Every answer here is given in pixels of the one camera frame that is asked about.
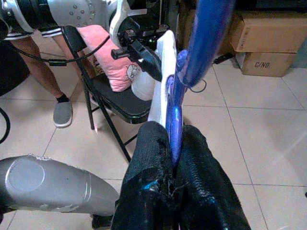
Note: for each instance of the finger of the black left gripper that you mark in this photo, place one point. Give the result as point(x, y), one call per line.
point(148, 63)

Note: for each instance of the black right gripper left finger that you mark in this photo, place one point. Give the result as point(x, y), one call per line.
point(148, 163)

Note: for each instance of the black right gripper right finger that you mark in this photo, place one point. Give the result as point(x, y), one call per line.
point(201, 172)

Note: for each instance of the white shirt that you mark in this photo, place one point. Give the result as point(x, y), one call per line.
point(168, 48)

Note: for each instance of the blue plastic hanger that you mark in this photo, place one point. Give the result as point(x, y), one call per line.
point(206, 48)

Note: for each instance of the pink cartoon pillow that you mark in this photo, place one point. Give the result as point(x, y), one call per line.
point(108, 62)

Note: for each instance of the black folding chair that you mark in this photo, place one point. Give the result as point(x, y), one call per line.
point(115, 100)

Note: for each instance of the black power adapter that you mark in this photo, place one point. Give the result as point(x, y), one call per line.
point(223, 58)

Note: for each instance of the person's bare leg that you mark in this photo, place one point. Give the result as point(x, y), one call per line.
point(40, 67)
point(62, 50)

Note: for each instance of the silver robot leg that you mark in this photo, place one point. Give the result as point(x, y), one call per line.
point(60, 184)

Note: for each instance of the black ankle sock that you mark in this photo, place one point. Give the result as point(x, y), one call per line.
point(62, 98)

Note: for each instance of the grey slipper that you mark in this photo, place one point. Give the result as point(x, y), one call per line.
point(62, 115)

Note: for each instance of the striped hem shorts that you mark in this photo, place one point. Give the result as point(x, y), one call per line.
point(51, 33)

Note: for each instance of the plain cardboard box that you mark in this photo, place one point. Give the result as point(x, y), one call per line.
point(268, 31)

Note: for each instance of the printed cardboard box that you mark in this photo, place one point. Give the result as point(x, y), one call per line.
point(275, 64)

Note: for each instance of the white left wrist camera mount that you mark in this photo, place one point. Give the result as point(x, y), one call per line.
point(114, 28)

